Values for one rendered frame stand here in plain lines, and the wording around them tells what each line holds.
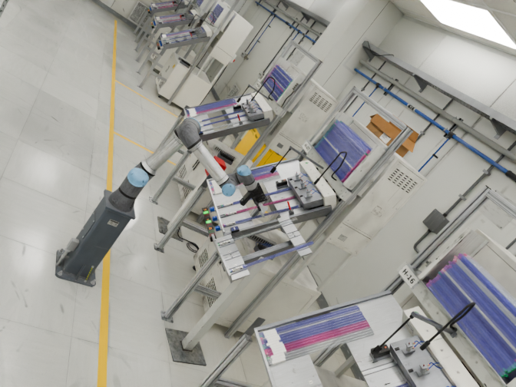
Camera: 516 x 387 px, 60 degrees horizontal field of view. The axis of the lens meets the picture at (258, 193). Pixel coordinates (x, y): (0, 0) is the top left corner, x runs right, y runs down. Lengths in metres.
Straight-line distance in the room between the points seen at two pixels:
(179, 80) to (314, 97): 3.47
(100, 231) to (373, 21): 4.51
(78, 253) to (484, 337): 2.14
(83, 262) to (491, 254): 2.22
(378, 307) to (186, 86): 5.58
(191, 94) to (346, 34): 2.66
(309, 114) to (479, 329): 2.70
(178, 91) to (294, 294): 4.71
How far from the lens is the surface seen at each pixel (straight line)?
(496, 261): 2.33
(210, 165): 2.52
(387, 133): 3.36
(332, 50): 6.03
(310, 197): 2.91
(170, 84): 7.25
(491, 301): 2.07
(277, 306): 3.33
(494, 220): 4.02
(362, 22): 6.12
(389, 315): 2.30
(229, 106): 4.49
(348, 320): 2.25
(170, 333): 3.04
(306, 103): 4.16
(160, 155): 2.69
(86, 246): 2.83
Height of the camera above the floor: 1.84
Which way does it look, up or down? 17 degrees down
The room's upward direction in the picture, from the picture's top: 39 degrees clockwise
